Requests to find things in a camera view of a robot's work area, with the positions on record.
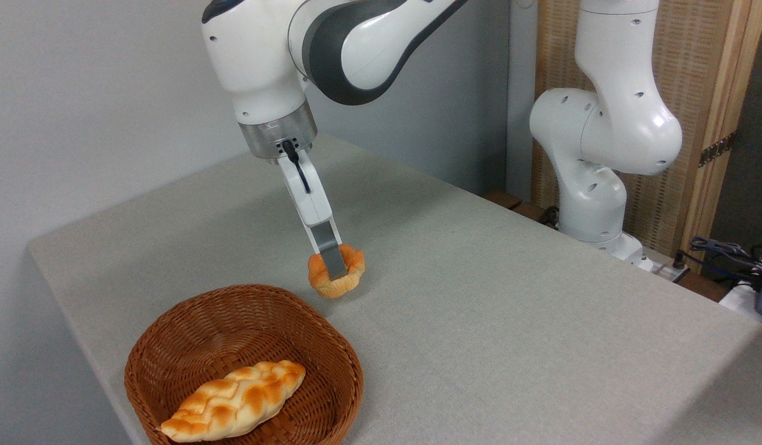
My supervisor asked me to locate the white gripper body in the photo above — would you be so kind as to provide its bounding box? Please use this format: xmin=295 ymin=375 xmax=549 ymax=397
xmin=276 ymin=151 xmax=336 ymax=229

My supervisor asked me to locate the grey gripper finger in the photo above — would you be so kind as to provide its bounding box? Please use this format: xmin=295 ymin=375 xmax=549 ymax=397
xmin=309 ymin=219 xmax=349 ymax=281

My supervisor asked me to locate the round bread roll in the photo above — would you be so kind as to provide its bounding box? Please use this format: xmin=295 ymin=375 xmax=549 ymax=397
xmin=307 ymin=244 xmax=366 ymax=300

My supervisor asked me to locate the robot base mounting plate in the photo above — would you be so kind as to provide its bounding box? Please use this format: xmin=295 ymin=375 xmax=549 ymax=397
xmin=637 ymin=246 xmax=691 ymax=283

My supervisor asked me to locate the braided bread loaf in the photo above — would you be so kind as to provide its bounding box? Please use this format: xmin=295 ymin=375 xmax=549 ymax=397
xmin=160 ymin=360 xmax=307 ymax=443

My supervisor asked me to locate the brown wicker basket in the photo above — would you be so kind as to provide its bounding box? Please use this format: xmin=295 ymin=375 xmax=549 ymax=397
xmin=124 ymin=284 xmax=365 ymax=445

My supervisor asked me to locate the brown wooden board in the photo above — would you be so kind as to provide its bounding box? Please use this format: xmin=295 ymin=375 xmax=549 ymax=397
xmin=481 ymin=190 xmax=557 ymax=226

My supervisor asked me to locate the grey tablecloth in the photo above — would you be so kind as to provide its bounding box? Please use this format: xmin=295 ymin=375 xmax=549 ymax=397
xmin=27 ymin=133 xmax=762 ymax=445

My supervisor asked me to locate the metal screen hinge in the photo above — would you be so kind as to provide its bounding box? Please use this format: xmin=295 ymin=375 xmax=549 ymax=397
xmin=699 ymin=131 xmax=737 ymax=168

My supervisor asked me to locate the white power strip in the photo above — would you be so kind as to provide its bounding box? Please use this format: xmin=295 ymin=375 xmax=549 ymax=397
xmin=719 ymin=279 xmax=762 ymax=328

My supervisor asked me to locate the wooden rattan screen panel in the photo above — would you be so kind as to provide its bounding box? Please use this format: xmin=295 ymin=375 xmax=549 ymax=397
xmin=532 ymin=0 xmax=762 ymax=273

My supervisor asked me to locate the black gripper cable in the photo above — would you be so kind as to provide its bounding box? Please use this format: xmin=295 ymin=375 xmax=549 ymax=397
xmin=281 ymin=140 xmax=311 ymax=194

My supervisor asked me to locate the blue and black cable bundle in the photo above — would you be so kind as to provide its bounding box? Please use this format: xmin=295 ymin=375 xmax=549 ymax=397
xmin=687 ymin=235 xmax=762 ymax=292

